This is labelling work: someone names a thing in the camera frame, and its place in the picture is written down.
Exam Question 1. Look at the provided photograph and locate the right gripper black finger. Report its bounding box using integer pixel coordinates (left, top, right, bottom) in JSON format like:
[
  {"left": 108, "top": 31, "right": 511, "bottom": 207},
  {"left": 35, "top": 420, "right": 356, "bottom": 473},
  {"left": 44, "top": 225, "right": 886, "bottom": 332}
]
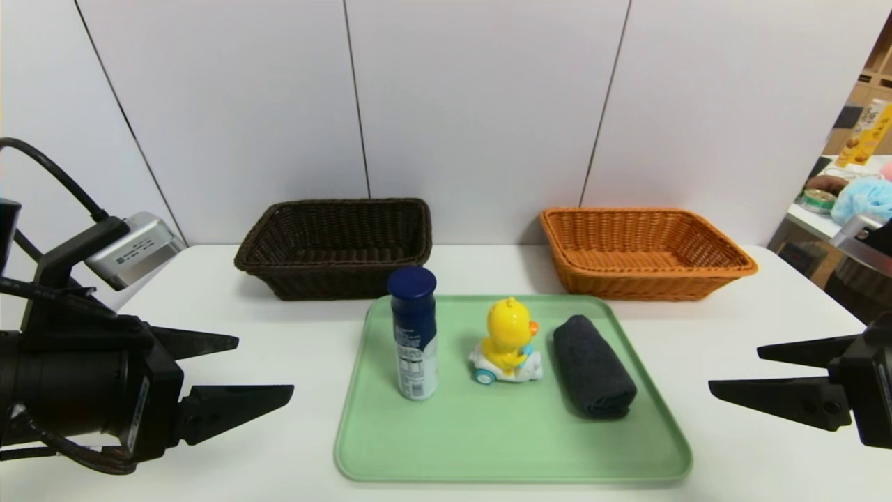
[
  {"left": 757, "top": 333, "right": 861, "bottom": 369},
  {"left": 708, "top": 375, "right": 853, "bottom": 432}
]

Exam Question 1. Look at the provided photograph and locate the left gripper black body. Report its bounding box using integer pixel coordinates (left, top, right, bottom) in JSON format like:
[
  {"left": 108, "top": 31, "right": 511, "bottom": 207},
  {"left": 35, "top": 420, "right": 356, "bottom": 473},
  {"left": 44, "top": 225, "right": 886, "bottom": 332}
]
[{"left": 15, "top": 321, "right": 185, "bottom": 463}]

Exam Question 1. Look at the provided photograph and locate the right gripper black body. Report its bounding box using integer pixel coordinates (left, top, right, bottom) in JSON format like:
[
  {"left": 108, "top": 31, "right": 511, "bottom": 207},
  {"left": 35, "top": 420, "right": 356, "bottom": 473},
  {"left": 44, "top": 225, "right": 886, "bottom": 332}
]
[{"left": 839, "top": 310, "right": 892, "bottom": 450}]

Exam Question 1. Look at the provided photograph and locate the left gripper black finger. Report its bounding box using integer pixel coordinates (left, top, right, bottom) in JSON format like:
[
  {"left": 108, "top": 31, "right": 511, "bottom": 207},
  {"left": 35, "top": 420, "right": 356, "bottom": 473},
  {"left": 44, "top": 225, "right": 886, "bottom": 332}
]
[
  {"left": 177, "top": 383, "right": 295, "bottom": 446},
  {"left": 148, "top": 325, "right": 240, "bottom": 360}
]

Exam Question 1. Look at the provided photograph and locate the dark grey towel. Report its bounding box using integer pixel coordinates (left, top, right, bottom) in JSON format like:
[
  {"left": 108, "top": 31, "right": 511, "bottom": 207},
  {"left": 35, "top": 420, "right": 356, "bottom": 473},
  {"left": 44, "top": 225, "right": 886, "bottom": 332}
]
[{"left": 553, "top": 314, "right": 638, "bottom": 420}]

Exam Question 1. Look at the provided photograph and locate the blue capped white bottle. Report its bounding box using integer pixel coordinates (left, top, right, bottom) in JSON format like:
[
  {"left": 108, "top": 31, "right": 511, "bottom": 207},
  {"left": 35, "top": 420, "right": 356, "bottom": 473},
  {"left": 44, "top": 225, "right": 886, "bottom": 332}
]
[{"left": 387, "top": 266, "right": 440, "bottom": 401}]

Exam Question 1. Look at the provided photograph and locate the yellow duck toy car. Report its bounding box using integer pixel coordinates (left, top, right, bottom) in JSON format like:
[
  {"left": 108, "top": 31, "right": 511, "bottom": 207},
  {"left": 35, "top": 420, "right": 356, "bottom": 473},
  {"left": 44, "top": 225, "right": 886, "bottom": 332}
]
[{"left": 468, "top": 297, "right": 544, "bottom": 385}]

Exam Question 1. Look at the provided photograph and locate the dark brown wicker basket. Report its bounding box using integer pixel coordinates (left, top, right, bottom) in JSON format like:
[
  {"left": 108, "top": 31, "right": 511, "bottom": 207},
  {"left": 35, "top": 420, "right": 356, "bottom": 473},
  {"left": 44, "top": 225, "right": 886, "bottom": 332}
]
[{"left": 233, "top": 198, "right": 433, "bottom": 301}]

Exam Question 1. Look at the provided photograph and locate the orange wicker basket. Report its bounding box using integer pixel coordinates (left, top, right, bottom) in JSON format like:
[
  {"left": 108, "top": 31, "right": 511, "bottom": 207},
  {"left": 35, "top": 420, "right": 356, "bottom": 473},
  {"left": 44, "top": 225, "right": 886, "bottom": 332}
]
[{"left": 540, "top": 206, "right": 759, "bottom": 302}]

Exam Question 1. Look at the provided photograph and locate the white side table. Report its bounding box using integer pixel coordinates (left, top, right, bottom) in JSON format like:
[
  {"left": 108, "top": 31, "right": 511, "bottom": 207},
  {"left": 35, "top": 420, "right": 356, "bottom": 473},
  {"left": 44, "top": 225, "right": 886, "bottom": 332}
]
[{"left": 785, "top": 157, "right": 892, "bottom": 241}]

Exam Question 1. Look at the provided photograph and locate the light blue bath loofah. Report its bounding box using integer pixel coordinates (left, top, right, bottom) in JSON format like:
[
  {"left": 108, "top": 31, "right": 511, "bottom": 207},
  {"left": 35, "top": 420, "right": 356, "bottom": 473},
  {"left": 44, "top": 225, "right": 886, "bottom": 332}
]
[{"left": 829, "top": 176, "right": 892, "bottom": 225}]

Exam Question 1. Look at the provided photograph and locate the yellow snack tube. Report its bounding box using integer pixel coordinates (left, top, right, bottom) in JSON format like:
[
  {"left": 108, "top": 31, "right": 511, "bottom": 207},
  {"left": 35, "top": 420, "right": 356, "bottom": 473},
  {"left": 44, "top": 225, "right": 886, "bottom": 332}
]
[{"left": 835, "top": 98, "right": 892, "bottom": 168}]

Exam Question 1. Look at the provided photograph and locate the light green plastic tray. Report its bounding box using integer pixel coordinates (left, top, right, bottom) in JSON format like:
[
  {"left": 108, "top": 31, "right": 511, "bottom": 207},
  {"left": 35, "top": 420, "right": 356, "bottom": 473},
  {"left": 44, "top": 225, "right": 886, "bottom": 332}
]
[{"left": 334, "top": 294, "right": 693, "bottom": 483}]

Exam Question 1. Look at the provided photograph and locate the wooden shelf unit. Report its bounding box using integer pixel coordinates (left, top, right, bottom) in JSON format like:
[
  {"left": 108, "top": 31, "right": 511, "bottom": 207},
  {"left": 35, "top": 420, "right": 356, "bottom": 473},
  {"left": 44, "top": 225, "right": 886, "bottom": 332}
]
[{"left": 826, "top": 10, "right": 892, "bottom": 158}]

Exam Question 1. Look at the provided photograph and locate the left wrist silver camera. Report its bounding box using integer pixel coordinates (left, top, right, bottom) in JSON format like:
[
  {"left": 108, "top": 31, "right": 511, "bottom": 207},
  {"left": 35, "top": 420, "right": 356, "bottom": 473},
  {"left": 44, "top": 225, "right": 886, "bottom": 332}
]
[{"left": 84, "top": 212, "right": 187, "bottom": 291}]

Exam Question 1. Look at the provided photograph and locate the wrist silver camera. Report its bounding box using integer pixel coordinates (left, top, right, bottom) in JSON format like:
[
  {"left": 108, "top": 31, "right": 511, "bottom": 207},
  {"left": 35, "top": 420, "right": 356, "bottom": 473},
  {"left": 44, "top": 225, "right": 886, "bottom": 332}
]
[
  {"left": 84, "top": 212, "right": 187, "bottom": 291},
  {"left": 831, "top": 213, "right": 892, "bottom": 276}
]

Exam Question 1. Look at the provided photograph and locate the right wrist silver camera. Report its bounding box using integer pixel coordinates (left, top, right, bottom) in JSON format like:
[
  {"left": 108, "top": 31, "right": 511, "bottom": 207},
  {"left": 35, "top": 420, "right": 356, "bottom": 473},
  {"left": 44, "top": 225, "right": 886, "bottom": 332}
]
[{"left": 831, "top": 213, "right": 892, "bottom": 276}]

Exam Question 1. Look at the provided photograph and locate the left camera black bracket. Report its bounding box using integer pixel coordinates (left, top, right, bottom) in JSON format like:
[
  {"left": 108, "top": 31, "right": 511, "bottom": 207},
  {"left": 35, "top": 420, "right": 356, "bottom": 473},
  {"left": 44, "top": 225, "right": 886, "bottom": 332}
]
[{"left": 21, "top": 216, "right": 130, "bottom": 328}]

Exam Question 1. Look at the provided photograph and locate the left camera black cable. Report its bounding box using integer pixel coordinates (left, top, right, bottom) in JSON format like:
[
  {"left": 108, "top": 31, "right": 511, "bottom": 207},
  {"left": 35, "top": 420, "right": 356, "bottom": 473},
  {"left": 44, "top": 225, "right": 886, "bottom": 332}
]
[{"left": 0, "top": 137, "right": 109, "bottom": 222}]

